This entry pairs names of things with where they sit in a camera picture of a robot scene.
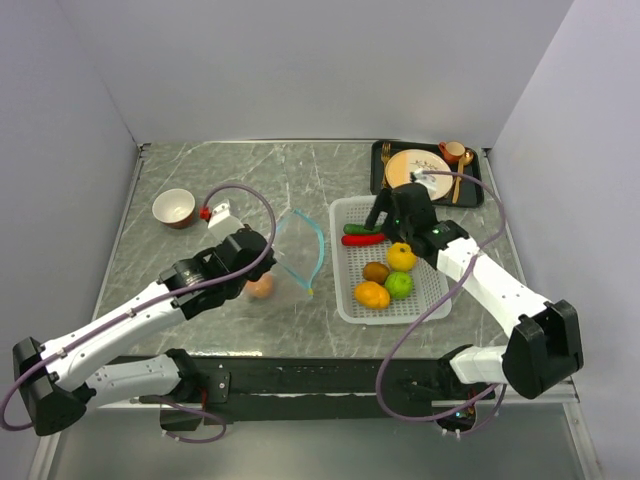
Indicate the yellow orange fruit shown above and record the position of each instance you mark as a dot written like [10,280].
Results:
[400,257]

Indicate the green chili pepper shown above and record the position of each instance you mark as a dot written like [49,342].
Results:
[357,229]

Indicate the pink peach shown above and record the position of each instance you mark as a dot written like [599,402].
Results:
[262,288]

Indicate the gold spoon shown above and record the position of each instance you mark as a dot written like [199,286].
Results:
[464,160]

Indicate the clear zip top bag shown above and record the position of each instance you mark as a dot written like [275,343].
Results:
[299,251]

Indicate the black serving tray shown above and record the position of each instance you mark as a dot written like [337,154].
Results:
[470,194]

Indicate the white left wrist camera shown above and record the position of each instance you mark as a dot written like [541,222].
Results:
[221,220]

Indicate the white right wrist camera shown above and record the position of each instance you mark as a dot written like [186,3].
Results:
[425,179]

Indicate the gold fork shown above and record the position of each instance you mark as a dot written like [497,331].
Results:
[385,155]

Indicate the cream orange plate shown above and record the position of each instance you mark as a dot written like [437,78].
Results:
[403,163]

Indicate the red chili pepper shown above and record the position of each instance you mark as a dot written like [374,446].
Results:
[362,240]

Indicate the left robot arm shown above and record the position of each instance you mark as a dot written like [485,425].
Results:
[60,380]

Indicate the white plastic basket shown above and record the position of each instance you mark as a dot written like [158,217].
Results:
[348,263]

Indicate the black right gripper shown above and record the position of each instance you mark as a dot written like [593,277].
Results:
[383,203]

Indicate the orange mango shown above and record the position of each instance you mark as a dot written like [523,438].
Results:
[372,295]

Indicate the brown kiwi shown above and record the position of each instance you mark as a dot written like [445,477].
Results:
[376,272]

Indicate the orange coffee cup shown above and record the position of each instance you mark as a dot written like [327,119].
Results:
[451,151]

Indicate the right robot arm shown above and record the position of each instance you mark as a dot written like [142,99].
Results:
[544,342]

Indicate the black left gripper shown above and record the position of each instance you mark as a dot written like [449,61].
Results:
[265,267]

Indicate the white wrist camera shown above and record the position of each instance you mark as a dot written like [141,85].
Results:
[425,179]
[221,220]

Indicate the white brown bowl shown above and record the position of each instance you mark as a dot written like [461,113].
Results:
[174,208]

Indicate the green apple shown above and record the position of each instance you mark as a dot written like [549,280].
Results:
[399,285]

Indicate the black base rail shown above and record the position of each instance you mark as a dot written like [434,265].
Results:
[268,389]

